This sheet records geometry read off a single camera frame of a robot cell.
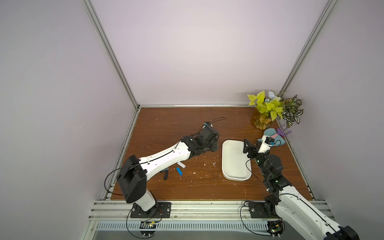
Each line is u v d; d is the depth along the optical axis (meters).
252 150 0.70
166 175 0.85
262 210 0.72
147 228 0.72
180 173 0.85
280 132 1.06
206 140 0.60
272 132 1.03
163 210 0.73
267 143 0.67
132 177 0.42
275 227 0.70
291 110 0.86
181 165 0.89
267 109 0.87
